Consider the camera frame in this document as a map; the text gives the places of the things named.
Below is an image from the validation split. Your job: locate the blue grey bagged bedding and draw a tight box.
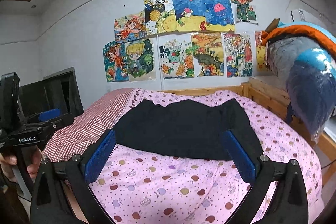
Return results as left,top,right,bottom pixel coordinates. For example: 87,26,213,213
266,35,335,142

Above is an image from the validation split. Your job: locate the orange slices boat drawing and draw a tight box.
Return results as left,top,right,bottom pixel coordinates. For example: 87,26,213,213
159,34,195,79

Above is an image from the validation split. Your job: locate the red hair boy drawing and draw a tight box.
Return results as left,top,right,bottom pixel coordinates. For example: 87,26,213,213
231,0,258,24

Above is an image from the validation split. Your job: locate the mermaid girl drawing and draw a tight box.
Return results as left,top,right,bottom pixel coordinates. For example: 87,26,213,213
102,41,129,83

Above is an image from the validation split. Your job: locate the wooden bed frame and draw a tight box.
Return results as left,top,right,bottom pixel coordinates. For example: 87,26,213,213
161,76,335,186

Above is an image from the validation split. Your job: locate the blond boy drawing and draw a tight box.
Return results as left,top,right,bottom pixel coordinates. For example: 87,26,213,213
126,39,156,82

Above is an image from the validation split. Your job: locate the blue sea jellyfish drawing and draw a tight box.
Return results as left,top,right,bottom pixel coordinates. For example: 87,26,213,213
173,0,235,32

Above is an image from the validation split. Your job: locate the person's left hand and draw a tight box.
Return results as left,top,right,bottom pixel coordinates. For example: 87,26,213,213
0,146,46,183

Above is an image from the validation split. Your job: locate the red hair girl drawing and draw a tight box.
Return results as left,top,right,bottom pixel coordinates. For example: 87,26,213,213
114,11,147,43

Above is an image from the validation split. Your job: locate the pink apple print quilt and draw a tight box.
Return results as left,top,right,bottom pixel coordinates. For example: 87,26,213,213
91,90,324,223

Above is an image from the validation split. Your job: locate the yellow landscape drawing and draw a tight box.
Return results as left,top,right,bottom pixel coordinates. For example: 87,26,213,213
191,32,224,77

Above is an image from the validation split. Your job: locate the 2024 pagoda drawing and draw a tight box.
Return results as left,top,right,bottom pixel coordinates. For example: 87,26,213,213
224,34,253,78

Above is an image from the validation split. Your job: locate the red white checked blanket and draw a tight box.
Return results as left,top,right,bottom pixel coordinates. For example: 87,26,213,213
43,88,142,162

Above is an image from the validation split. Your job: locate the pineapple black yellow drawing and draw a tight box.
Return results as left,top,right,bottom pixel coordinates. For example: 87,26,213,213
144,0,177,35

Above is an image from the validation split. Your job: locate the orange blanket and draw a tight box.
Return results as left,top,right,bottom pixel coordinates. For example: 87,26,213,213
261,24,335,57

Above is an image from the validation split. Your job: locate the bear and chick drawing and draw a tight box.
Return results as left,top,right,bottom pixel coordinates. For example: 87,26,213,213
255,31,269,72

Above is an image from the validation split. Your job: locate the black padded jacket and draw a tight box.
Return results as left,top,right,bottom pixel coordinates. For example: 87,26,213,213
113,99,263,161

